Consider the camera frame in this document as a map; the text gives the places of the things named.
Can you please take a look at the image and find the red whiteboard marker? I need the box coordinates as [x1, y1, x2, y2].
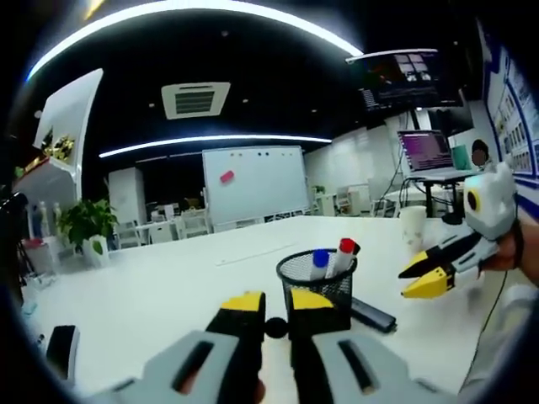
[323, 237, 357, 279]

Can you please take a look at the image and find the white curved display stand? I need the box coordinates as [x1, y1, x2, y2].
[12, 68, 104, 199]

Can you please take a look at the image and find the teal paper bag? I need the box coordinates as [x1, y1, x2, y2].
[451, 144, 471, 170]

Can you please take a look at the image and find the ceiling light strip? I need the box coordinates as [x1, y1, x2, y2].
[27, 0, 366, 83]
[99, 134, 334, 159]

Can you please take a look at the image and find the person's right hand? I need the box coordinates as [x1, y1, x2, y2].
[478, 229, 527, 279]

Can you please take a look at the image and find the smartphone in pale case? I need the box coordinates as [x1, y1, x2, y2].
[45, 324, 81, 378]

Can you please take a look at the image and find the black mesh pen holder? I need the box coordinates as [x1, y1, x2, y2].
[275, 248, 359, 332]

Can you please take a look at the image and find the person's white shirt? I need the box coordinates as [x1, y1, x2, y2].
[458, 285, 539, 399]

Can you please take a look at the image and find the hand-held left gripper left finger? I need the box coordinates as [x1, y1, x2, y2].
[94, 290, 267, 404]

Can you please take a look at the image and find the dark wall screen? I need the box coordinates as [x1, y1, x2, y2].
[344, 48, 464, 113]

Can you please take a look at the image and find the white pillar cabinet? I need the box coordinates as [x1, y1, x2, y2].
[108, 167, 147, 220]

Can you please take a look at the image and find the standing whiteboard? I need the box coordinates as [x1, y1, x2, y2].
[200, 146, 311, 231]

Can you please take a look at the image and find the laptop with purple screen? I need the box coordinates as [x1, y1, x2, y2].
[397, 129, 485, 182]

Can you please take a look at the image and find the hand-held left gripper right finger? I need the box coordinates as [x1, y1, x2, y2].
[288, 289, 458, 404]

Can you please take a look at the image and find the ceiling air conditioner vent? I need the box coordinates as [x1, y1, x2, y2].
[161, 82, 232, 121]

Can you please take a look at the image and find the potted green plant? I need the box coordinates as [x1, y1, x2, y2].
[56, 198, 119, 268]

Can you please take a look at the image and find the blue whiteboard marker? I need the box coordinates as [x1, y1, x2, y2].
[310, 248, 332, 279]

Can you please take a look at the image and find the blue wall poster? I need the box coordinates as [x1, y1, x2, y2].
[475, 16, 539, 186]

